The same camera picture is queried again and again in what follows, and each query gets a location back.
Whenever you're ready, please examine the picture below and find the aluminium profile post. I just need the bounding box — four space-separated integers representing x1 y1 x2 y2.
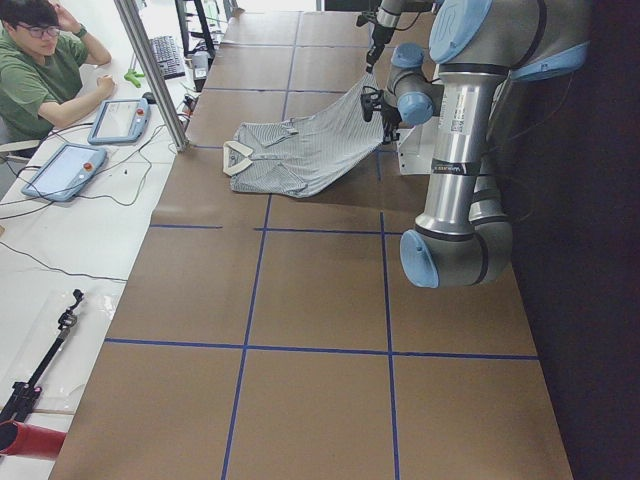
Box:
114 0 188 152

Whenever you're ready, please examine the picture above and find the black keyboard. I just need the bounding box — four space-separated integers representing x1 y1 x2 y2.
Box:
149 35 186 79

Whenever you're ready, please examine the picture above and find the black table cable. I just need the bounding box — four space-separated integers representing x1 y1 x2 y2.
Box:
0 239 129 284

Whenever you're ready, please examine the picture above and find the black computer mouse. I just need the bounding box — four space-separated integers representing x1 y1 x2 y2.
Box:
142 92 156 104

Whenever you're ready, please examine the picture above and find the green plastic tool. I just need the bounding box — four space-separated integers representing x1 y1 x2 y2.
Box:
124 69 145 88

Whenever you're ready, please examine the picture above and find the upper blue teach pendant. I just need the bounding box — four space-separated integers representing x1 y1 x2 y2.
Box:
87 98 150 145

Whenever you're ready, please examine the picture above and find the clear plastic bag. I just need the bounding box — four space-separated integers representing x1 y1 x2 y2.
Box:
16 291 120 415

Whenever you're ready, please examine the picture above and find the blue teach pendant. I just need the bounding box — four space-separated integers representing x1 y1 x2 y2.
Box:
87 98 150 145
21 143 107 202

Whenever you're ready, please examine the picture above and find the black camera pole tool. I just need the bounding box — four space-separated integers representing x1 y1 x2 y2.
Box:
0 288 85 426

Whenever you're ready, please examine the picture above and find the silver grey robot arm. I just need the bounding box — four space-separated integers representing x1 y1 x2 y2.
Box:
356 0 442 73
360 1 592 288

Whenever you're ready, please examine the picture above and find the lower blue teach pendant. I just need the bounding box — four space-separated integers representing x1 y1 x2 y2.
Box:
21 143 107 202

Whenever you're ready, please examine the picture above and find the red cylinder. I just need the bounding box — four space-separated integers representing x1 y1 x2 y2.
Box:
1 421 66 460

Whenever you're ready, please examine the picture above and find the blue white striped polo shirt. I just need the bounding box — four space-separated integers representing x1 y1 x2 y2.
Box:
223 73 383 198

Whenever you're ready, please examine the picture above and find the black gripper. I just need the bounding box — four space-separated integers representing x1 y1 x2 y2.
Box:
356 10 395 74
360 86 400 143

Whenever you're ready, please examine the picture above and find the seated man green shirt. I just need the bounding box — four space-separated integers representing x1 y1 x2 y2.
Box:
1 1 116 142

